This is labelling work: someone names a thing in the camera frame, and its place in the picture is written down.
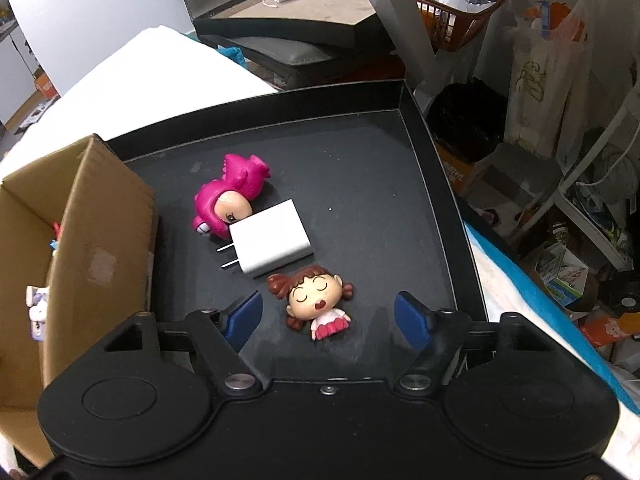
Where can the beige tote bag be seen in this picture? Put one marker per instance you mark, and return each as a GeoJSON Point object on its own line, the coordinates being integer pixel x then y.
{"type": "Point", "coordinates": [540, 85]}

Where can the white bed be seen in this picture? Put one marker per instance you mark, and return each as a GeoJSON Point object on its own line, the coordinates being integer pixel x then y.
{"type": "Point", "coordinates": [150, 75]}

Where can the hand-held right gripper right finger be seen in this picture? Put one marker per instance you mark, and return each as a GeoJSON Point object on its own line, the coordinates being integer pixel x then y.
{"type": "Point", "coordinates": [412, 320]}

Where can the brown cardboard box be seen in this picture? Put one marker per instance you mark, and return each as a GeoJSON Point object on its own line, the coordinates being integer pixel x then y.
{"type": "Point", "coordinates": [100, 220]}

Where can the orange printed box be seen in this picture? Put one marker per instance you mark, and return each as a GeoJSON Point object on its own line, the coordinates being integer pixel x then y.
{"type": "Point", "coordinates": [46, 85]}

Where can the orange cardboard box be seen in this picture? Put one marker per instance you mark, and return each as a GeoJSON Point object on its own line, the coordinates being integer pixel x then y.
{"type": "Point", "coordinates": [457, 172]}

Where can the black bag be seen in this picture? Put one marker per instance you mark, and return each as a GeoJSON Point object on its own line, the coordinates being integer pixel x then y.
{"type": "Point", "coordinates": [465, 115]}

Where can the purple cube bunny figurine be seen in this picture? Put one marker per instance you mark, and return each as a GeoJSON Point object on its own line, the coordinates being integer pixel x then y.
{"type": "Point", "coordinates": [37, 320]}

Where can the orange white plastic bag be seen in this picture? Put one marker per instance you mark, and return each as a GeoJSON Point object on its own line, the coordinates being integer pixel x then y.
{"type": "Point", "coordinates": [557, 15]}

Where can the brown-haired doll figurine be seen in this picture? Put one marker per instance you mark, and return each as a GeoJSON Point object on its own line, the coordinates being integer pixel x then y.
{"type": "Point", "coordinates": [312, 300]}

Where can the white blue bedsheet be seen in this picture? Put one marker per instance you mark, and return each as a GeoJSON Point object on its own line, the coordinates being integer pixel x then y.
{"type": "Point", "coordinates": [505, 280]}

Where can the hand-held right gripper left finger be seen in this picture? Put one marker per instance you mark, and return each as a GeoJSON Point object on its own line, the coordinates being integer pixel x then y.
{"type": "Point", "coordinates": [245, 317]}

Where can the teal cloth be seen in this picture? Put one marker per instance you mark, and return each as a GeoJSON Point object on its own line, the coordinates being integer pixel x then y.
{"type": "Point", "coordinates": [234, 56]}

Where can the black framed board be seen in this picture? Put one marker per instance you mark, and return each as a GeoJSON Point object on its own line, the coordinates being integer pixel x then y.
{"type": "Point", "coordinates": [310, 5]}

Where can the white charger plug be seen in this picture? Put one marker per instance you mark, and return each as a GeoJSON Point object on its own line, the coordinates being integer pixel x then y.
{"type": "Point", "coordinates": [272, 237]}

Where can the red plastic basket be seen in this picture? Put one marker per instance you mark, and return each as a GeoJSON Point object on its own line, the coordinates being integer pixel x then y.
{"type": "Point", "coordinates": [460, 35]}

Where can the blue-haired small figurine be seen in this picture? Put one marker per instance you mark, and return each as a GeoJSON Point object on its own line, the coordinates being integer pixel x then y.
{"type": "Point", "coordinates": [55, 242]}

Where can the colourful small carton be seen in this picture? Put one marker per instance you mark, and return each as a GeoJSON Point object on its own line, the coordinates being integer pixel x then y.
{"type": "Point", "coordinates": [562, 275]}

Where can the grey chair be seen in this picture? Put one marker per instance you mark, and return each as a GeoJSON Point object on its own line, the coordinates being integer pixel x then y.
{"type": "Point", "coordinates": [300, 55]}

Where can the orange flat packet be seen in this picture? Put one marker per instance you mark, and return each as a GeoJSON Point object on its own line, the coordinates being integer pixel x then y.
{"type": "Point", "coordinates": [605, 327]}

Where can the black tray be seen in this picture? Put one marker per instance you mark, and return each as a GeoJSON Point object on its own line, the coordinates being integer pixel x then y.
{"type": "Point", "coordinates": [350, 185]}

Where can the pink dinosaur costume figurine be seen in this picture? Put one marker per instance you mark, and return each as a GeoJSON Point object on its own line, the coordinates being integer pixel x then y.
{"type": "Point", "coordinates": [220, 200]}

